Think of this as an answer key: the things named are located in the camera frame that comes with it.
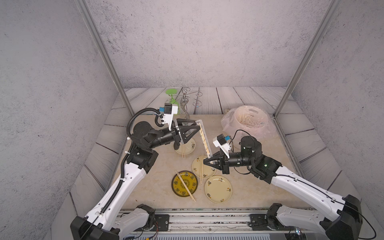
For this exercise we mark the cream floral plate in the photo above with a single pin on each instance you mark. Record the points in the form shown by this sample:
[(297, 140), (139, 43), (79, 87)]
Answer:
[(196, 169), (218, 189)]

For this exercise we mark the white bucket with pink bag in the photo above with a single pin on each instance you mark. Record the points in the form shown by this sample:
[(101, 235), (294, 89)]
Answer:
[(249, 120)]

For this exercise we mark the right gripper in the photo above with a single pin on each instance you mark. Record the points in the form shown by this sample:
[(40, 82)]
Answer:
[(223, 163)]

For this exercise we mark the cream floral plate front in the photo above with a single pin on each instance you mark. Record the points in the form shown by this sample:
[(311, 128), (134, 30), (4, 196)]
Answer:
[(218, 189)]

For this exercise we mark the silver metal hook stand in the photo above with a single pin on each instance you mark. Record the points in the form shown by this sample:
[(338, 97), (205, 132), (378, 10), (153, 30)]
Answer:
[(189, 101)]

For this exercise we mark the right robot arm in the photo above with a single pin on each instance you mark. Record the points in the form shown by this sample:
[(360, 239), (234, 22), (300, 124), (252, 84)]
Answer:
[(336, 217)]

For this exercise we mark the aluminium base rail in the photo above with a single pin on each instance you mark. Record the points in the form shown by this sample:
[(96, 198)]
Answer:
[(186, 221)]

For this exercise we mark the yellow patterned plate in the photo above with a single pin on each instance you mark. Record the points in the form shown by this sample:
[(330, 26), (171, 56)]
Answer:
[(191, 181)]

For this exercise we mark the disposable chopsticks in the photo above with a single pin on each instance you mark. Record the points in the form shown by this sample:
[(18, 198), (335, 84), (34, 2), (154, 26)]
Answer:
[(183, 151)]

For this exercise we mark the aluminium frame post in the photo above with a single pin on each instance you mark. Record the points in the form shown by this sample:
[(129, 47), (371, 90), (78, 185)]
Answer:
[(91, 26), (319, 34)]

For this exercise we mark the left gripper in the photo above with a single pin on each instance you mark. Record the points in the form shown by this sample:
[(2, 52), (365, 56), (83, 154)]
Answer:
[(178, 136)]

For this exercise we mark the cream plate with black spot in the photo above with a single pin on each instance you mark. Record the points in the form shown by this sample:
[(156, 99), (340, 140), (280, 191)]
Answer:
[(190, 147)]

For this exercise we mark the right aluminium frame post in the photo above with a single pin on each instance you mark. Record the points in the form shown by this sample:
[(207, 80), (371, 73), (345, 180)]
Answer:
[(319, 34)]

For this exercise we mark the left aluminium frame post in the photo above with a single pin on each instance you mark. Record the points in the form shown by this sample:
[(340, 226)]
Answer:
[(91, 26)]

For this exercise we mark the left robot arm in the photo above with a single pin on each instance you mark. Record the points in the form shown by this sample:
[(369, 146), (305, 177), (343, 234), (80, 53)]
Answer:
[(100, 222)]

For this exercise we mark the green plastic spoon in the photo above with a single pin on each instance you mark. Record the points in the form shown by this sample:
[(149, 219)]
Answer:
[(172, 93)]

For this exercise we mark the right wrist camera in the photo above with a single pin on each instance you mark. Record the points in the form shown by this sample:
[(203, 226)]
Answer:
[(221, 141)]

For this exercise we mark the cream floral plate middle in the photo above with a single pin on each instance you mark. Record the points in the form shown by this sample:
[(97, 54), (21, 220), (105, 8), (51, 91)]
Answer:
[(196, 169)]

